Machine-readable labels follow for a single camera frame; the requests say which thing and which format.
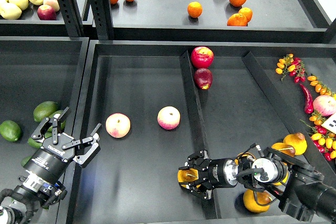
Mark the cherry tomato bunch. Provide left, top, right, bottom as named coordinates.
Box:
left=275, top=54, right=306, bottom=83
left=306, top=75, right=335, bottom=161

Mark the pale yellow apple front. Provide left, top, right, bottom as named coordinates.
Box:
left=0, top=3, right=22, bottom=20

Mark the black shelf post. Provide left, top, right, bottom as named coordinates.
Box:
left=58, top=0, right=85, bottom=37

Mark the bright red apple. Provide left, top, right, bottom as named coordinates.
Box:
left=191, top=46, right=214, bottom=69

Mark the pink apple left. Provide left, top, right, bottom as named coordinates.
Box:
left=106, top=113, right=131, bottom=138

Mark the pink peach right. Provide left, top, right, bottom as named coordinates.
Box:
left=313, top=95, right=335, bottom=117

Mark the black tray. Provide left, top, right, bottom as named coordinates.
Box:
left=0, top=36, right=90, bottom=224
left=55, top=41, right=335, bottom=223

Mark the cherry tomato bunch lower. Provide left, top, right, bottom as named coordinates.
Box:
left=306, top=75, right=335, bottom=161

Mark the green avocado mid left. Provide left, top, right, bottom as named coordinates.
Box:
left=27, top=137, right=42, bottom=149

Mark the light green lime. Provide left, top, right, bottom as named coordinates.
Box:
left=0, top=120, right=22, bottom=142

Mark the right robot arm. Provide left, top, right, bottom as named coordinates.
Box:
left=177, top=143, right=335, bottom=223

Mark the yellow pear beneath right arm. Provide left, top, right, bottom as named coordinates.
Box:
left=177, top=144, right=289, bottom=200

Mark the orange front right shelf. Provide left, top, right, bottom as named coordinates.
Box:
left=227, top=13, right=248, bottom=26

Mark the pink apple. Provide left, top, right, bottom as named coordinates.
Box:
left=106, top=113, right=131, bottom=138
left=157, top=106, right=181, bottom=130

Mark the yellow pear with brown top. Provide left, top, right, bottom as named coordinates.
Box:
left=283, top=132, right=308, bottom=155

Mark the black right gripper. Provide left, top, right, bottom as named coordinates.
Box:
left=178, top=150, right=238, bottom=200

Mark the red chili pepper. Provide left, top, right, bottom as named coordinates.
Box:
left=299, top=84, right=314, bottom=114

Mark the black left tray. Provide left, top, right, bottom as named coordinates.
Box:
left=0, top=36, right=90, bottom=224

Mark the pink apple centre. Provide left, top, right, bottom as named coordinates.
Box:
left=157, top=106, right=181, bottom=130

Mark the orange on shelf centre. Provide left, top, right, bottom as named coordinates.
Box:
left=187, top=2, right=203, bottom=18

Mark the dark red apple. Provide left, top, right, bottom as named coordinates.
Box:
left=194, top=68, right=213, bottom=90

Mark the white label card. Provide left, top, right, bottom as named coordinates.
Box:
left=321, top=113, right=336, bottom=134

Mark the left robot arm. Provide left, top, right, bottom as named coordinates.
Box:
left=1, top=108, right=102, bottom=223

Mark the red apple on shelf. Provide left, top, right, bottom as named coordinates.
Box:
left=37, top=5, right=57, bottom=20

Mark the yellow pear under gripper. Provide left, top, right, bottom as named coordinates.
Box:
left=235, top=152, right=255, bottom=165

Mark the cherry tomato bunch upper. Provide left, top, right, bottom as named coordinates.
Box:
left=275, top=54, right=306, bottom=83

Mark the green avocado beside upper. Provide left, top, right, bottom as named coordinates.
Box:
left=47, top=110, right=66, bottom=132

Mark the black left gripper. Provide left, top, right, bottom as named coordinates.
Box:
left=24, top=107, right=102, bottom=182

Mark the orange behind front orange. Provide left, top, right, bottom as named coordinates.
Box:
left=238, top=7, right=253, bottom=22

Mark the black middle tray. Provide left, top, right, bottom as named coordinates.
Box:
left=55, top=41, right=335, bottom=223

